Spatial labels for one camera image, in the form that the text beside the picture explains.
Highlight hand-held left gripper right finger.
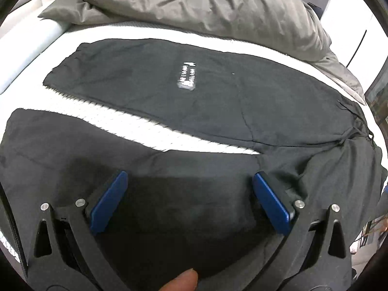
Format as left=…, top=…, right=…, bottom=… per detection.
left=245, top=171, right=353, bottom=291

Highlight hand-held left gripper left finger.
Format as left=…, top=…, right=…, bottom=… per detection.
left=27, top=170, right=131, bottom=291

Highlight black pants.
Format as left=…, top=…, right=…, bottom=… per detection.
left=0, top=38, right=388, bottom=291

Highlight person's left hand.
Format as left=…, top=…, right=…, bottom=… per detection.
left=159, top=268, right=199, bottom=291

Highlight light blue pillow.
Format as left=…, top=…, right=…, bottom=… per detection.
left=0, top=21, right=71, bottom=95

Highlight white wardrobe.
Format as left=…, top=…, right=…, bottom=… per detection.
left=321, top=0, right=383, bottom=93

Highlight grey duvet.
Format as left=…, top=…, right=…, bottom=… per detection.
left=38, top=0, right=366, bottom=104

